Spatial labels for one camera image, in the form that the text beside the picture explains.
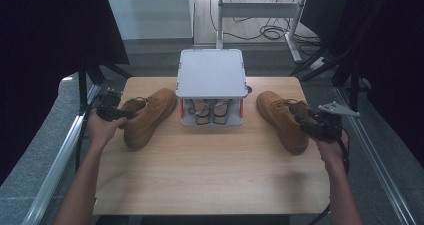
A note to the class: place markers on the black stand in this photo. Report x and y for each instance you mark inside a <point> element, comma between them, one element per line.
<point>82,85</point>
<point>353,81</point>

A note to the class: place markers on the person's right hand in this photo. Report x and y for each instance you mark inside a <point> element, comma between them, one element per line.
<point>331,150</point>

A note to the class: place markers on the person's left hand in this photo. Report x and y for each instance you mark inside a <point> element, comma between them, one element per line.
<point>103,128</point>

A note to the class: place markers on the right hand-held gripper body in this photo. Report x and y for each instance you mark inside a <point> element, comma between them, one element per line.
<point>326,125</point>

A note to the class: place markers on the aluminium rail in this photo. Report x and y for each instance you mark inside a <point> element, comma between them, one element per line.
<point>50,178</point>
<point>380,165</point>

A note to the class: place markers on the tan suede boot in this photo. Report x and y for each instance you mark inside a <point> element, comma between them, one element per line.
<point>150,118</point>
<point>283,125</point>

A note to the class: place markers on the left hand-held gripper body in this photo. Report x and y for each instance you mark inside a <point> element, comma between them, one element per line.
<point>108,101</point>

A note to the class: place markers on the grey shoe rack orange legs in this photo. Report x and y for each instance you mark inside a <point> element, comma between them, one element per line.
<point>210,71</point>

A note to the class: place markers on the white cabinet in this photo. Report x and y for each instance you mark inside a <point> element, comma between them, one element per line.
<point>150,15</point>

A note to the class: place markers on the dark curtain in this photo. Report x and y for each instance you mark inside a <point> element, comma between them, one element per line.
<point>40,51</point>
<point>400,68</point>

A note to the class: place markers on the grey metal desk frame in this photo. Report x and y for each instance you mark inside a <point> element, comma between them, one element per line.
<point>258,10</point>

